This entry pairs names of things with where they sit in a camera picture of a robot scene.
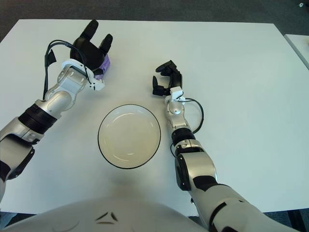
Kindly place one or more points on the black table leg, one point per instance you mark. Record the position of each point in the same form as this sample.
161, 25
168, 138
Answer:
295, 221

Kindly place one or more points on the purple tissue paper pack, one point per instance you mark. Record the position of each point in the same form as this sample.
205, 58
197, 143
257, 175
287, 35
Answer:
106, 64

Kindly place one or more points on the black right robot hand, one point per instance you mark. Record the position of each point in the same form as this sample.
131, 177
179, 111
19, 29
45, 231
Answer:
175, 81

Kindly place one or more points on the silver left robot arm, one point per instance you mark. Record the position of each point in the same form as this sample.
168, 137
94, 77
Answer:
55, 96

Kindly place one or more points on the white side table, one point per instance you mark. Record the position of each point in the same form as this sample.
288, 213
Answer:
298, 44

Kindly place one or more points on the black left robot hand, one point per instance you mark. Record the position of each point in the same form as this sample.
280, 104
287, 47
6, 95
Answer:
89, 52

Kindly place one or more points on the small white floor object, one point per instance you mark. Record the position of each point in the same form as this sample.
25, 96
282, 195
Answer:
300, 4

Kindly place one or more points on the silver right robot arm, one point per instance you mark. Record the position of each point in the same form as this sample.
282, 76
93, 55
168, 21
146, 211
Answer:
198, 169

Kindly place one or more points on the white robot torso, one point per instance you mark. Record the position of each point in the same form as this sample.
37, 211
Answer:
135, 212

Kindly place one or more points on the white plate with black rim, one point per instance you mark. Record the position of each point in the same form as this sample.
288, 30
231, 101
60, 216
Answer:
129, 136

